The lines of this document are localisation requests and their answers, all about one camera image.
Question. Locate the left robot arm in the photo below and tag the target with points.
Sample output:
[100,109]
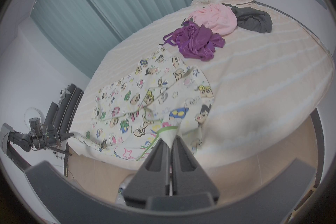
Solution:
[26,140]

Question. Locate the blue-green curtain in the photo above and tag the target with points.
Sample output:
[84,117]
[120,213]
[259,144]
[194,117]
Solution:
[105,7]

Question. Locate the dark grey chest of drawers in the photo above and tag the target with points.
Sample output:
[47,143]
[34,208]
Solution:
[65,112]

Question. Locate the pink garment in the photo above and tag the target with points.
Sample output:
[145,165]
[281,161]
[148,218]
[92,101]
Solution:
[217,18]

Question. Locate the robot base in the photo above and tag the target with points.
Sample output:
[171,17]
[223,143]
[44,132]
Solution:
[123,186]

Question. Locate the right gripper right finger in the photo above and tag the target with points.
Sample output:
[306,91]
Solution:
[191,178]

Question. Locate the white printed pyjama top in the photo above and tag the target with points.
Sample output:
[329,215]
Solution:
[147,102]

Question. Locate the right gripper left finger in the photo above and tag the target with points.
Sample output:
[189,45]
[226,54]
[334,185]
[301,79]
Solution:
[149,178]

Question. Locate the bed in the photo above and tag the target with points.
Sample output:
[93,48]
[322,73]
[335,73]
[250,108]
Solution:
[262,81]

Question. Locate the crumpled pale cloth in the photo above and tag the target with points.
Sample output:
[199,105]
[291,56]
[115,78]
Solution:
[64,93]

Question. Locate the purple satin garment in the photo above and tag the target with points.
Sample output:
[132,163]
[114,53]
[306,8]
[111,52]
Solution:
[196,41]

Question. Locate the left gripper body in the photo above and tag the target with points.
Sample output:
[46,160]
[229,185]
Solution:
[53,137]

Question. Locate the black garment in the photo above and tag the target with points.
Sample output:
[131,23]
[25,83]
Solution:
[254,20]

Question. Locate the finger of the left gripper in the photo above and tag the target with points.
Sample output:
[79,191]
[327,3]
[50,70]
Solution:
[67,136]

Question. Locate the round white mirror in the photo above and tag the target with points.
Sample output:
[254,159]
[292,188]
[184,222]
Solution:
[29,112]

